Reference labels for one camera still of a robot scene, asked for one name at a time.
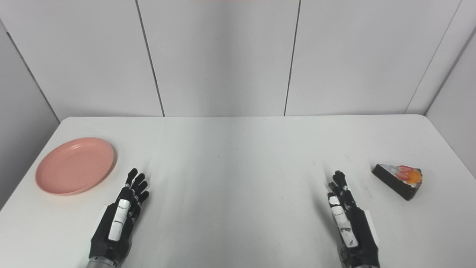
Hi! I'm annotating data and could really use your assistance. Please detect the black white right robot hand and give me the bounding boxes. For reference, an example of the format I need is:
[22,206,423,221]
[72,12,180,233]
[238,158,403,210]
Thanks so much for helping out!
[327,170,381,268]

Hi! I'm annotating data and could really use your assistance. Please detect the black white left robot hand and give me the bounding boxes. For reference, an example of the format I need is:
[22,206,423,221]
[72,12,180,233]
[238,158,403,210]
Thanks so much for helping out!
[89,168,150,267]

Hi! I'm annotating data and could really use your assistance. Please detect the chocolate cake slice with fruit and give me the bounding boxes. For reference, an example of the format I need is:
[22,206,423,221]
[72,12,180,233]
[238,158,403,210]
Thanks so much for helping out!
[372,164,423,201]

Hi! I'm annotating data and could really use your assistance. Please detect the pink round plate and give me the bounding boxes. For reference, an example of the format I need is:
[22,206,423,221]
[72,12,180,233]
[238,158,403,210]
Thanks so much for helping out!
[35,137,115,196]

